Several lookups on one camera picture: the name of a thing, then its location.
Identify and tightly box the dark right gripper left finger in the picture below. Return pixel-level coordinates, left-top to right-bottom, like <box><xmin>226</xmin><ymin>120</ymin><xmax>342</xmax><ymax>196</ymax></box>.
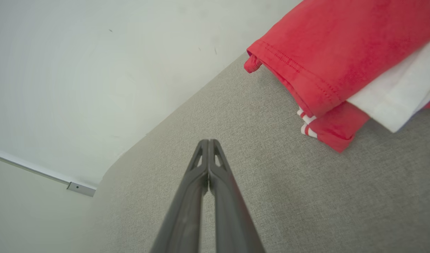
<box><xmin>150</xmin><ymin>139</ymin><xmax>210</xmax><ymax>253</ymax></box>

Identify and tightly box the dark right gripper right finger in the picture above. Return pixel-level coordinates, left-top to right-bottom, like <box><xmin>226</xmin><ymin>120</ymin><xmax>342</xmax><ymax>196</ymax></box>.
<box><xmin>208</xmin><ymin>139</ymin><xmax>266</xmax><ymax>253</ymax></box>

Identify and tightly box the red white basketball jersey shirt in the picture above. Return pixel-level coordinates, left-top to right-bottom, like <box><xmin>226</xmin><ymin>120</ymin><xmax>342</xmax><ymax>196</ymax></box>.
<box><xmin>244</xmin><ymin>0</ymin><xmax>430</xmax><ymax>153</ymax></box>

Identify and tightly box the white wall baseboard strip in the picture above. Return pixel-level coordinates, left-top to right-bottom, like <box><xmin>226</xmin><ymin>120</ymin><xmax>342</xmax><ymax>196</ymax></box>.
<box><xmin>0</xmin><ymin>148</ymin><xmax>97</xmax><ymax>197</ymax></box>

